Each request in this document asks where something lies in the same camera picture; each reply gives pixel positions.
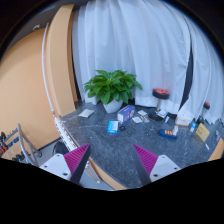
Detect yellow card box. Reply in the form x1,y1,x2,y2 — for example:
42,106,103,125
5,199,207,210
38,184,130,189
196,123,210,142

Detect metal chair frame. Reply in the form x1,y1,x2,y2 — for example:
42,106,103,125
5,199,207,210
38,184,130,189
17,124,42,167

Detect blue power strip orange sockets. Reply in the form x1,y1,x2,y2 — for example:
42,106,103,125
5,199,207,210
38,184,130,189
159,129,178,140

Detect clear plastic bag packet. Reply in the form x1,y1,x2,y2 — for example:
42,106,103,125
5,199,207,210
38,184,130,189
79,109,94,118

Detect white charger plug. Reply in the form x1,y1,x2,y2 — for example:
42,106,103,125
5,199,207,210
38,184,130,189
172,125,179,136

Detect white blue bottle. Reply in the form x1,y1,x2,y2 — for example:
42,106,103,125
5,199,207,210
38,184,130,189
190,122,196,133

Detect small blue box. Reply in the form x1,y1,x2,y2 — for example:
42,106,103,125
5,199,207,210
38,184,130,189
107,120,118,133

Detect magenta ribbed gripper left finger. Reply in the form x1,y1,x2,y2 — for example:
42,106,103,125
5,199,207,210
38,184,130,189
39,143,92,186

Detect green potted plant white pot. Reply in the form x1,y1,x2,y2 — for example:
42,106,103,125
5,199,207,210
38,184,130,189
84,70,143,113

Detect small white packet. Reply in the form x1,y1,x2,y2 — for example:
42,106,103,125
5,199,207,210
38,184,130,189
132,117,143,124

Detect white curtain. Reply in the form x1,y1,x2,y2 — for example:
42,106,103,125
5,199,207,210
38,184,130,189
72,0,224,123

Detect purple and white box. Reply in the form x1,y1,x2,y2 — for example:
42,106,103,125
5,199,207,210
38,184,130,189
117,105,135,124

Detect red and black stool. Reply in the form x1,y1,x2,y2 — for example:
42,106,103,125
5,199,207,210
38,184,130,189
148,88,170,121

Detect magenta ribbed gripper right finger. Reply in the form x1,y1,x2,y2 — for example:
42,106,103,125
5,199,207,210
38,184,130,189
130,144,181,187

